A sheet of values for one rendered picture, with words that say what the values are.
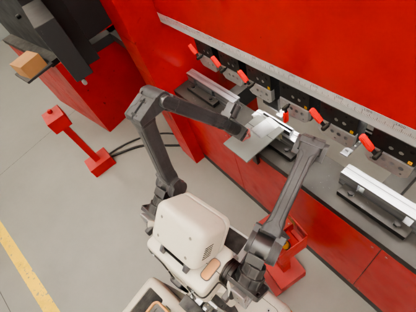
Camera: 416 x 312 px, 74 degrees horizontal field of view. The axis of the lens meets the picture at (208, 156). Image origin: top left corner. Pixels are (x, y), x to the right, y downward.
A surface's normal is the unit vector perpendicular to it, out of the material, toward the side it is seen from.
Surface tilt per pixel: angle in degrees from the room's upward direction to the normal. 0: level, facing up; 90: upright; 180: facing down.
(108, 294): 0
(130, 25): 90
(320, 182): 0
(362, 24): 90
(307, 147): 23
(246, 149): 0
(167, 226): 48
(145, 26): 90
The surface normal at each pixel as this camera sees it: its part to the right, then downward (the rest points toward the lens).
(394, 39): -0.75, 0.63
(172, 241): -0.63, 0.15
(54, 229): -0.26, -0.57
